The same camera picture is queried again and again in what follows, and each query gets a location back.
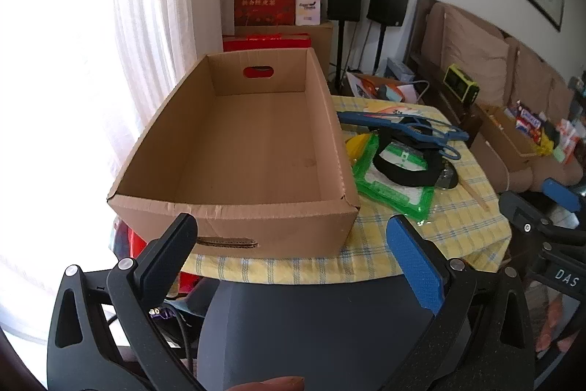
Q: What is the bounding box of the yellow and black insole pack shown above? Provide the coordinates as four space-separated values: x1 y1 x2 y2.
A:
344 133 378 165

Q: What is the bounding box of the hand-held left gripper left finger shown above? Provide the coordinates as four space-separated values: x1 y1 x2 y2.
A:
47 212 216 391

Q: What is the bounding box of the person's right hand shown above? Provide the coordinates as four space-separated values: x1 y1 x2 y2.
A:
526 283 578 357

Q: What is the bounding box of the pile of snack packets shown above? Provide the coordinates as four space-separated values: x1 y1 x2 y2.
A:
504 98 586 165

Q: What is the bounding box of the pink and white package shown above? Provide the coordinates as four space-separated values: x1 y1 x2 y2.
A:
295 0 321 26

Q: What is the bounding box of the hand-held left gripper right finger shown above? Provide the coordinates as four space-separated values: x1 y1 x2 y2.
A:
361 213 536 391

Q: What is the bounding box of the white sheer curtain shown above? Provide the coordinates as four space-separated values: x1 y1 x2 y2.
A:
0 0 225 337

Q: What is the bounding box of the red chocolate box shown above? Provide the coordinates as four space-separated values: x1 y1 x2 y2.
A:
223 33 313 53

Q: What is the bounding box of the yellow black radio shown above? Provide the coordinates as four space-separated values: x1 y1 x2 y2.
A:
443 63 481 103

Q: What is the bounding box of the brown cardboard box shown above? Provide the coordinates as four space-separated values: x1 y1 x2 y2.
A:
223 21 333 73

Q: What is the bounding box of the black speaker stand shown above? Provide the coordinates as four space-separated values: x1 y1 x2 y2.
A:
372 25 386 72
335 21 347 95

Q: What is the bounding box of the blue plastic clothes hanger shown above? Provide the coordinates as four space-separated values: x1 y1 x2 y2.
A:
336 111 470 161

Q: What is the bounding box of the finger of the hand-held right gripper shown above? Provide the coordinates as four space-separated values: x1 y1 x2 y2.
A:
498 192 586 247
541 178 586 213

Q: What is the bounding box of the large cardboard box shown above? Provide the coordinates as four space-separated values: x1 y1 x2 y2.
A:
106 47 361 259

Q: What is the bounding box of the black slipper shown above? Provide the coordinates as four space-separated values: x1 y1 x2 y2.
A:
373 121 459 190

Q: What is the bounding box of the green packet of white beads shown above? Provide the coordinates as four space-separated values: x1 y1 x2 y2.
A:
352 134 435 222

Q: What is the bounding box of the brown sofa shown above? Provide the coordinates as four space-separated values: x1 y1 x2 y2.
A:
405 0 586 192

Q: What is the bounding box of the cardboard snack tray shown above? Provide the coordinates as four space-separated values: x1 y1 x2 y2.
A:
476 102 550 172

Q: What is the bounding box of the light blue tissue box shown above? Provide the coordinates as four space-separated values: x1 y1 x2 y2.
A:
387 58 417 81

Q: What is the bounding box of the large brown sofa cushion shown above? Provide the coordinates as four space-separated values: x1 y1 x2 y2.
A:
442 4 511 96

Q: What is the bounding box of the yellow checkered tablecloth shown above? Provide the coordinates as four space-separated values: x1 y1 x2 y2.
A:
181 95 512 285

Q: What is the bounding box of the black cable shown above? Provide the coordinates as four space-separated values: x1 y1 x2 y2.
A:
149 304 195 362

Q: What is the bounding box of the person's left hand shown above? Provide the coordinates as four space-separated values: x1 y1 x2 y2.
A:
229 376 305 391

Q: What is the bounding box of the small brown sofa cushion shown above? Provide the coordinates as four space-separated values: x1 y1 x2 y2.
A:
513 42 572 108

